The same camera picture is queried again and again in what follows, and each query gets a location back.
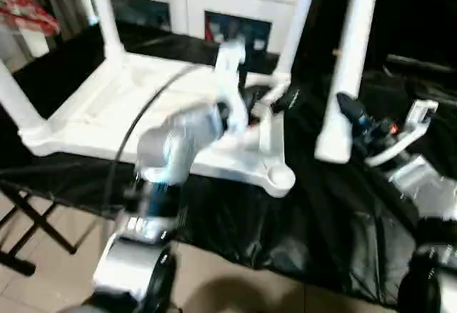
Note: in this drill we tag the black metal stand leg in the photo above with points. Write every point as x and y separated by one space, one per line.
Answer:
32 227

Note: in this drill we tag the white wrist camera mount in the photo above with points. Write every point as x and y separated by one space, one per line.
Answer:
414 123
230 70

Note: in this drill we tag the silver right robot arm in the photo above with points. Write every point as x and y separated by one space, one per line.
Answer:
428 191

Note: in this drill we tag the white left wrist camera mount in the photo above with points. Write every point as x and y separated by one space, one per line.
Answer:
230 70

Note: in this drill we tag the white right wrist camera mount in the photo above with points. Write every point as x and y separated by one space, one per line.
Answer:
414 123

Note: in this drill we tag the red patterned object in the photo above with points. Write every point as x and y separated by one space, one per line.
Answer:
25 9

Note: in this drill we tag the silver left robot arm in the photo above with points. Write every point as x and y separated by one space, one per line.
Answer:
171 148

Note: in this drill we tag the black furniture with yellow label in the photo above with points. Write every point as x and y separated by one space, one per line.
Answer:
414 6

